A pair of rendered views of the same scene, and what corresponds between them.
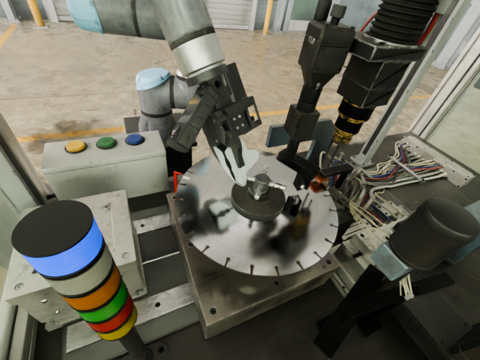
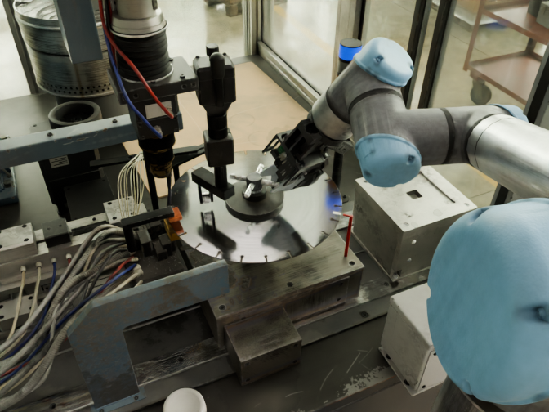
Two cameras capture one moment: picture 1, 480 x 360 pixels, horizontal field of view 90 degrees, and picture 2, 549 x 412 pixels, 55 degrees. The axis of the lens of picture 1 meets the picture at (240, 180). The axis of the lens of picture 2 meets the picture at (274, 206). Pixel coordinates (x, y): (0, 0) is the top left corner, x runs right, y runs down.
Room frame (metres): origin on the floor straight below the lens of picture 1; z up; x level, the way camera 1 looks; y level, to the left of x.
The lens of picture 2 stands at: (1.11, 0.07, 1.58)
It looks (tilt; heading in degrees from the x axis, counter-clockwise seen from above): 40 degrees down; 186
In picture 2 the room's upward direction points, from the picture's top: 1 degrees clockwise
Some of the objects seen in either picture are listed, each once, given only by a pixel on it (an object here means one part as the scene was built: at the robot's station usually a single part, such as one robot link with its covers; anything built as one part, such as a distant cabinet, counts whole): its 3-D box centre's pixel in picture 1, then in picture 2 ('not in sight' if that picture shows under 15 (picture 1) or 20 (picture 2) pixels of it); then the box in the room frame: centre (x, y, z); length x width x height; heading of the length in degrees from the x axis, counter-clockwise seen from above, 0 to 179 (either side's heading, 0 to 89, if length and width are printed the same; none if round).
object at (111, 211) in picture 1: (89, 255); (408, 220); (0.22, 0.28, 0.82); 0.18 x 0.18 x 0.15; 31
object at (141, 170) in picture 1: (113, 168); (466, 320); (0.48, 0.36, 0.82); 0.28 x 0.11 x 0.15; 121
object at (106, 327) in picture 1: (107, 304); not in sight; (0.08, 0.12, 1.02); 0.05 x 0.04 x 0.03; 31
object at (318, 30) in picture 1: (314, 81); (216, 108); (0.40, -0.09, 1.17); 0.06 x 0.05 x 0.20; 112
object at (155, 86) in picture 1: (156, 89); not in sight; (0.82, 0.36, 0.91); 0.13 x 0.12 x 0.14; 103
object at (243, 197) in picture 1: (258, 193); (254, 194); (0.34, -0.04, 0.96); 0.11 x 0.11 x 0.03
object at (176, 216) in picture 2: (329, 180); (153, 229); (0.44, -0.21, 0.95); 0.10 x 0.03 x 0.07; 121
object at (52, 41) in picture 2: not in sight; (89, 63); (-0.22, -0.59, 0.93); 0.31 x 0.31 x 0.36
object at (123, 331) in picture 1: (114, 315); not in sight; (0.08, 0.12, 0.98); 0.05 x 0.04 x 0.03; 31
